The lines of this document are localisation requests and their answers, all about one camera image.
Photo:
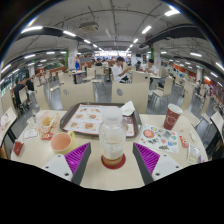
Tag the small red sauce packet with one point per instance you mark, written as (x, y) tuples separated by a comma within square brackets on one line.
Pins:
[(46, 136), (183, 141)]

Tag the colourful sticker sheet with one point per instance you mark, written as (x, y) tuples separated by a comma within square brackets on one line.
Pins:
[(158, 138)]

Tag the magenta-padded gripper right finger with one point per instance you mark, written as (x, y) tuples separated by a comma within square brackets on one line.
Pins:
[(148, 160)]

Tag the person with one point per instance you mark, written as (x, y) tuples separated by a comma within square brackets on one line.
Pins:
[(18, 91), (118, 71), (30, 83), (151, 68), (77, 63)]

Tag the beige dining table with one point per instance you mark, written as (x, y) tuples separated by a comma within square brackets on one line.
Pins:
[(6, 121), (218, 121)]

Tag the ceiling air conditioner unit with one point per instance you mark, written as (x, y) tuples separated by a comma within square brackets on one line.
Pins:
[(88, 26)]

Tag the ceiling lights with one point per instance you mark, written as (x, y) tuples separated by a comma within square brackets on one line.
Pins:
[(171, 12)]

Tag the flat round red coaster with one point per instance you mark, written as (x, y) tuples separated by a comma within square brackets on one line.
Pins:
[(104, 164)]

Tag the yellow cup pink inside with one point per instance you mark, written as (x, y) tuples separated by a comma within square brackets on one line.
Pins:
[(61, 144)]

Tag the food wrapper with fries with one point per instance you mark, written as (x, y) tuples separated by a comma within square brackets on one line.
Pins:
[(46, 121)]

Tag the clear plastic packet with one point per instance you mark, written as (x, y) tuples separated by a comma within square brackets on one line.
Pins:
[(194, 153)]

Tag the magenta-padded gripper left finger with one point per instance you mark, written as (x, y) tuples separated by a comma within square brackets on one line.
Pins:
[(76, 159)]

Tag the crumpled white napkin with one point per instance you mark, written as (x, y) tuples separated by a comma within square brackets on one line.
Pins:
[(128, 108)]

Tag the clear plastic bottle white cap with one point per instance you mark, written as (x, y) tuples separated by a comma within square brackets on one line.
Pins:
[(112, 140)]

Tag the red paper cup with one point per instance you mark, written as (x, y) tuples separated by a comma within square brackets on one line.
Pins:
[(171, 118)]

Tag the white paper receipt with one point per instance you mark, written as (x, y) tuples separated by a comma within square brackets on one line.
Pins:
[(30, 134)]

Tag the beige dining chairs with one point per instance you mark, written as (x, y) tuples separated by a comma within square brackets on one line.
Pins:
[(41, 96)]

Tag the brown food tray paper liner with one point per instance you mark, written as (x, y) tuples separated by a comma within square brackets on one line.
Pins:
[(83, 121)]

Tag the small clear bottle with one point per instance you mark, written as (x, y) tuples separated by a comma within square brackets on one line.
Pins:
[(34, 117)]

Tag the beige chair round hole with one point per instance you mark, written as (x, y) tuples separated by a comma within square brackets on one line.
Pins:
[(76, 96), (131, 96)]

